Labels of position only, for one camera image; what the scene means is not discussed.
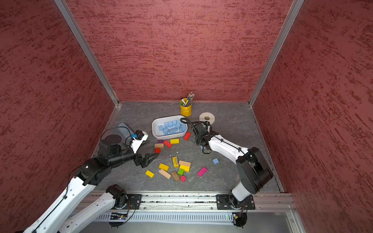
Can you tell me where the light blue long block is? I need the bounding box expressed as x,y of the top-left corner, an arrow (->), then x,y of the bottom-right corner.
175,122 -> 183,131
168,127 -> 179,134

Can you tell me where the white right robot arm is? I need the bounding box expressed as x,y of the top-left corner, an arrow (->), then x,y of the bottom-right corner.
191,121 -> 274,209

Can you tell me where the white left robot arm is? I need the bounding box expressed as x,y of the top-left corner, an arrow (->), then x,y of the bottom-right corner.
24,131 -> 159,233

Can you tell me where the yellow block centre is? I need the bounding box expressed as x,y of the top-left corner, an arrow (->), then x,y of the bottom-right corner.
158,164 -> 169,172

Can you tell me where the white tape roll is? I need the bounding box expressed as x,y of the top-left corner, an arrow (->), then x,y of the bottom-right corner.
199,112 -> 216,124

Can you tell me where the yellow block front left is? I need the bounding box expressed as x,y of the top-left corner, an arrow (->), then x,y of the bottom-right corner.
145,170 -> 154,178

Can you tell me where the red upright block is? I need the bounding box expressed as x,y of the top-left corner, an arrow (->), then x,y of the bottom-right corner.
184,132 -> 191,141

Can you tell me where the tan block left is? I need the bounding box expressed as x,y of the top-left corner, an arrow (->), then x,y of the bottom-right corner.
154,143 -> 164,149

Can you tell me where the natural wood long block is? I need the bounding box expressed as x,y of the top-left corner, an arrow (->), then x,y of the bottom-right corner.
159,169 -> 171,179

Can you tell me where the red flat block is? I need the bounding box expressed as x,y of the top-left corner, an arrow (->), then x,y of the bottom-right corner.
163,140 -> 173,148

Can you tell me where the striped yellow block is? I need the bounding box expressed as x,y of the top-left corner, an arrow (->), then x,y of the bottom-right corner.
173,156 -> 179,168

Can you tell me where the yellow metal pencil bucket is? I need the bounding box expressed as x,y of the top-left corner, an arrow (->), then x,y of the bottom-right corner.
180,99 -> 192,117

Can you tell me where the yellow block near bowl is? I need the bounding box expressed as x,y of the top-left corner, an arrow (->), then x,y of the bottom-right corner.
170,139 -> 180,145

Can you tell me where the dark wood block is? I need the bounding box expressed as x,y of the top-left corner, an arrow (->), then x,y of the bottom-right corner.
171,171 -> 180,182

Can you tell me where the tan wood block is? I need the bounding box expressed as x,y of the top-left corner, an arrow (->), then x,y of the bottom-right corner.
179,161 -> 191,167

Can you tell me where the white rectangular bowl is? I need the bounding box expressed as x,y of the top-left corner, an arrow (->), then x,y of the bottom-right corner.
152,115 -> 187,140

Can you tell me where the bundle of pencils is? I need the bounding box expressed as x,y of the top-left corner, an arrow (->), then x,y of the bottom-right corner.
180,92 -> 195,107

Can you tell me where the yellow block beside green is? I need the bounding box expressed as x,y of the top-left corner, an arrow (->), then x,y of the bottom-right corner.
180,165 -> 190,172

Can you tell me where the magenta block front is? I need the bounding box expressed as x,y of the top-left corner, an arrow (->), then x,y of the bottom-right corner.
197,167 -> 207,177

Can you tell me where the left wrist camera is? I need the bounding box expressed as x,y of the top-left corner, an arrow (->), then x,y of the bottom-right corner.
130,130 -> 148,153

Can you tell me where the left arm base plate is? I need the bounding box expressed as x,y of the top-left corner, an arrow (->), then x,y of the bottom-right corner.
116,194 -> 142,210

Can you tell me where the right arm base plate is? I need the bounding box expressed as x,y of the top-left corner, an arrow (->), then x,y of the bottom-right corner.
216,194 -> 255,211

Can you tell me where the aluminium front rail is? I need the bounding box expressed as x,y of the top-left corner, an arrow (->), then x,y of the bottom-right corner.
138,192 -> 297,212

